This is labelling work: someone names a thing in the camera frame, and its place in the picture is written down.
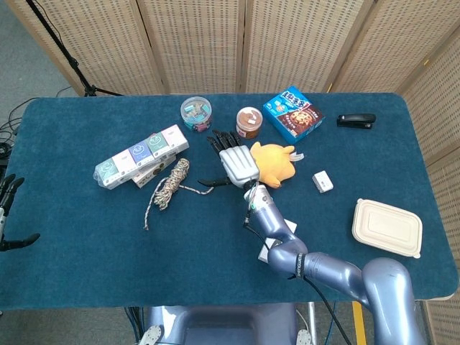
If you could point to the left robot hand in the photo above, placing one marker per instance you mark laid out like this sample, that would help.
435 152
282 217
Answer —
9 192

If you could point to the white cookie box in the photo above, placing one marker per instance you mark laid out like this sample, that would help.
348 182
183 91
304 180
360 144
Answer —
151 175

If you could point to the small round food jar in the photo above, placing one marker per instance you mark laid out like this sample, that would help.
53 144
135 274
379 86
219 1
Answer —
249 122

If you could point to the blue table cloth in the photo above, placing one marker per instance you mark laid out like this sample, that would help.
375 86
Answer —
108 266

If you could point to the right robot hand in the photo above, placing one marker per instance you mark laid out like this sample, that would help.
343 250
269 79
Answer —
239 163

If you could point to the black tripod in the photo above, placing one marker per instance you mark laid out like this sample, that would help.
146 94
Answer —
72 61

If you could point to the yellow plush toy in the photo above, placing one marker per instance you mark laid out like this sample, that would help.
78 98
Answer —
276 165

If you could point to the woven folding screen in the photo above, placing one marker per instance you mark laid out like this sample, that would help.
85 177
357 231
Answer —
197 46

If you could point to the blue cookie box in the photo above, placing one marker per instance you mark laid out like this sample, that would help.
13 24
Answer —
294 115

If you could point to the clear jar of binder clips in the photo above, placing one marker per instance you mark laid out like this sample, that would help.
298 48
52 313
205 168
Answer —
196 111

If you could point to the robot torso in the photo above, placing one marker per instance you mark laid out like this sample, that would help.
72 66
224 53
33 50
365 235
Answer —
215 323

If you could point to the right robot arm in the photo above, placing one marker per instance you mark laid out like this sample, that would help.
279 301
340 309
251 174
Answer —
323 269

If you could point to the black stapler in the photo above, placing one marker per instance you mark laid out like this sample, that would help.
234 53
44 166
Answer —
355 119

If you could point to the beige lidded food container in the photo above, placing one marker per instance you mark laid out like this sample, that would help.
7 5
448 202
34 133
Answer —
386 228

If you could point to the pocket tissue multipack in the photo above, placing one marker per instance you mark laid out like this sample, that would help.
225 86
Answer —
143 152

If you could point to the small white box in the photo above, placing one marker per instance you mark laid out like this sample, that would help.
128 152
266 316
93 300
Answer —
322 181

